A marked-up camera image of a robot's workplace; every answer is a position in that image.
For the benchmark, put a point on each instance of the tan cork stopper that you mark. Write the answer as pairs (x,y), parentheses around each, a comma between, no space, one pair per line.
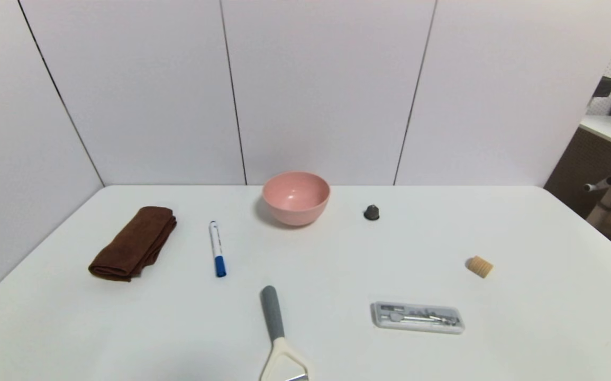
(480,266)

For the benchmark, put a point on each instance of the small dark grey cap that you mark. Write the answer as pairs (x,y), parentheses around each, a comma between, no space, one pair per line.
(371,212)

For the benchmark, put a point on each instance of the clear plastic compass case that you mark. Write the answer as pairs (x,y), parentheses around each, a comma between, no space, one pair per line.
(418,317)

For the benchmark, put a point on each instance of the dark grey pegboard bracket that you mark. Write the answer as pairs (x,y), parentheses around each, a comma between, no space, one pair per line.
(604,87)

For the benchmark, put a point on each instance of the pink bowl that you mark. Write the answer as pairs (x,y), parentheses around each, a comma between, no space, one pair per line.
(295,203)

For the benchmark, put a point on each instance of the white marker with blue cap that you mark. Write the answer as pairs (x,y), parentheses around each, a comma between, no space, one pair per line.
(216,246)

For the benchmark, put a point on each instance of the brown cloth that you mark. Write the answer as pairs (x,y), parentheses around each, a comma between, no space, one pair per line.
(133,243)

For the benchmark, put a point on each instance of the brown desk side panel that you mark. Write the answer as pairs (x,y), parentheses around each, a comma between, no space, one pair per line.
(580,169)

